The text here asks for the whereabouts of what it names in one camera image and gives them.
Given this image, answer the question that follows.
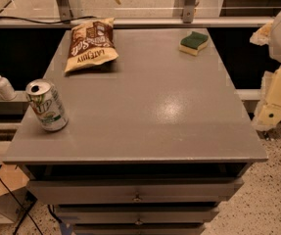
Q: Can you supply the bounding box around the yellow brown chip bag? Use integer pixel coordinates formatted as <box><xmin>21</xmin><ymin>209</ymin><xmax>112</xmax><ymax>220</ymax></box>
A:
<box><xmin>65</xmin><ymin>18</ymin><xmax>118</xmax><ymax>73</ymax></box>

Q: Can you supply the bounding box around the grey drawer cabinet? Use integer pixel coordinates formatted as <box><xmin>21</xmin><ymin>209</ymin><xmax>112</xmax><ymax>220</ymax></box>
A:
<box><xmin>6</xmin><ymin>29</ymin><xmax>267</xmax><ymax>235</ymax></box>

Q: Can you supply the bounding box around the white pump bottle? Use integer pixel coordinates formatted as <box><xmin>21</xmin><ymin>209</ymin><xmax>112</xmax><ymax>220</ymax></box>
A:
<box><xmin>0</xmin><ymin>75</ymin><xmax>17</xmax><ymax>101</ymax></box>

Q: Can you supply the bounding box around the green and yellow sponge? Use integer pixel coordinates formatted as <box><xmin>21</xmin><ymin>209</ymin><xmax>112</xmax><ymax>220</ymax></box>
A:
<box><xmin>179</xmin><ymin>31</ymin><xmax>209</xmax><ymax>56</ymax></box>

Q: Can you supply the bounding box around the cardboard box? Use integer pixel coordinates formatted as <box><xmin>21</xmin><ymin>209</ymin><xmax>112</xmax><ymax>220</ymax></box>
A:
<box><xmin>0</xmin><ymin>164</ymin><xmax>28</xmax><ymax>224</ymax></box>

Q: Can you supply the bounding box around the black cable behind table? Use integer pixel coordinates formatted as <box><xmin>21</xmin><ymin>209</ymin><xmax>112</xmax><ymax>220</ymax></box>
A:
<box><xmin>0</xmin><ymin>0</ymin><xmax>97</xmax><ymax>25</ymax></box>

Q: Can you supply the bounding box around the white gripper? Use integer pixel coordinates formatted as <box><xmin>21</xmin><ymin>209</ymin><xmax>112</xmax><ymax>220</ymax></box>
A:
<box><xmin>250</xmin><ymin>11</ymin><xmax>281</xmax><ymax>131</ymax></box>

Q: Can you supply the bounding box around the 7up soda can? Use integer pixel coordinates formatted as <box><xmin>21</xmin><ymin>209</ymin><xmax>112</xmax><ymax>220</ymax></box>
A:
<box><xmin>25</xmin><ymin>79</ymin><xmax>69</xmax><ymax>131</ymax></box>

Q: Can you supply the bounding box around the grey metal frame post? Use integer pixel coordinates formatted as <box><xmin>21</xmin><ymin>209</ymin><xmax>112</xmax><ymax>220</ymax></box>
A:
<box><xmin>172</xmin><ymin>0</ymin><xmax>198</xmax><ymax>24</ymax></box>
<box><xmin>56</xmin><ymin>0</ymin><xmax>82</xmax><ymax>21</ymax></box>

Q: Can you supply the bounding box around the black cable on floor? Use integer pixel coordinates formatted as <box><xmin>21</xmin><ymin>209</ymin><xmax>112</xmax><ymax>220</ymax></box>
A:
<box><xmin>0</xmin><ymin>147</ymin><xmax>45</xmax><ymax>235</ymax></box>

